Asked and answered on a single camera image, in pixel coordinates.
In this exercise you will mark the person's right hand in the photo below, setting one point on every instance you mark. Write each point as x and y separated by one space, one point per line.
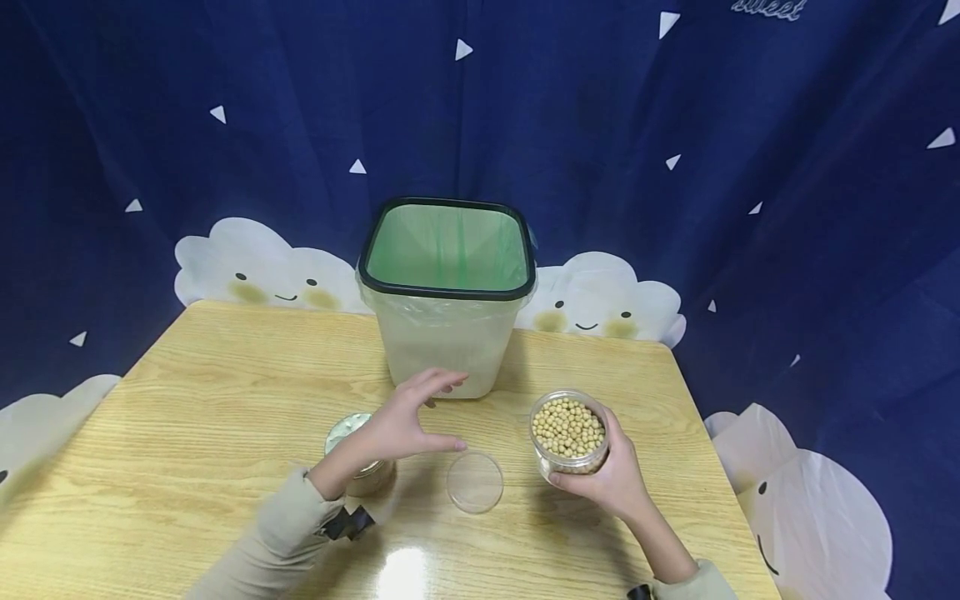
619 479

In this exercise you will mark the white bin with black rim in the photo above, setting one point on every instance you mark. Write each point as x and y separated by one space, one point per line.
450 350

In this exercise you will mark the green plastic bin liner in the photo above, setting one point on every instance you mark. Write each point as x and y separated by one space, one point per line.
450 246

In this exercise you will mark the person's left forearm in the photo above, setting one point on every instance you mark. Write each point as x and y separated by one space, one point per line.
285 533

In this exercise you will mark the person's left index finger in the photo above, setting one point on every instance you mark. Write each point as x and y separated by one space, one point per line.
439 380

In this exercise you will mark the clear plastic jar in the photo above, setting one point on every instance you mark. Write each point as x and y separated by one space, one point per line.
574 463

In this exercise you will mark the person's left hand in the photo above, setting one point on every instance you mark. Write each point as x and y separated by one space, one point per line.
394 429

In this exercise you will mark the person's left fingers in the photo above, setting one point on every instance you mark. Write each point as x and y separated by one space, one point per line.
430 398

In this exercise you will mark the clear jar with white contents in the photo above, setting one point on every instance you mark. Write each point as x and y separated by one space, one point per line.
346 430

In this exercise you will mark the clear round lid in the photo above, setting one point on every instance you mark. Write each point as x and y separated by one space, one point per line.
475 483

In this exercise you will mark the pile of soybeans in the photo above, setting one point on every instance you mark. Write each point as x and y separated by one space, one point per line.
568 427

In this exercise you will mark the person's right thumb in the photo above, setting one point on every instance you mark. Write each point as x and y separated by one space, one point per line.
574 480

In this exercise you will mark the person's right forearm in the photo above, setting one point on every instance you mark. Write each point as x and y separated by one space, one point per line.
671 554

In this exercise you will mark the person's left thumb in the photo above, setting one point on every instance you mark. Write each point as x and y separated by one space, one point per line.
442 443

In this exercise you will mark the person's right index finger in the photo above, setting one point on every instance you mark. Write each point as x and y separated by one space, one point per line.
611 429

